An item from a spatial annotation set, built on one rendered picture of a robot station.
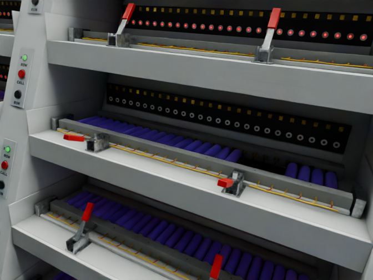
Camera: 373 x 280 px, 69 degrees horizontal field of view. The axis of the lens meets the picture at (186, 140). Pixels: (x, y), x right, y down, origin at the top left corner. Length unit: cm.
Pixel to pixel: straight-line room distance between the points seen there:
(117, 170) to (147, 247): 16
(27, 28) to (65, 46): 12
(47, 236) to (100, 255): 12
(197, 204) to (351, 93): 26
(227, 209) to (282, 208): 8
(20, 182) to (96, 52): 31
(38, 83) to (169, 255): 42
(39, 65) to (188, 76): 33
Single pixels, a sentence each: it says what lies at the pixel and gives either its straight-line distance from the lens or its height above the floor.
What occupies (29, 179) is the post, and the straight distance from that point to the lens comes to 68.
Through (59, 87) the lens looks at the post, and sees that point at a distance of 67.
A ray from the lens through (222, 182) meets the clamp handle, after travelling 35.
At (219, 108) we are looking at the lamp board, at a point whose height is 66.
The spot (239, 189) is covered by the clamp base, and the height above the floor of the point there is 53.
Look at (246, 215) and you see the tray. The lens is 41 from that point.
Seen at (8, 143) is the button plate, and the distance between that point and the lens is 69.
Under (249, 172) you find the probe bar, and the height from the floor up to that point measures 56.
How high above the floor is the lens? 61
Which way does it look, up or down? 3 degrees down
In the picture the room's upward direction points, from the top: 12 degrees clockwise
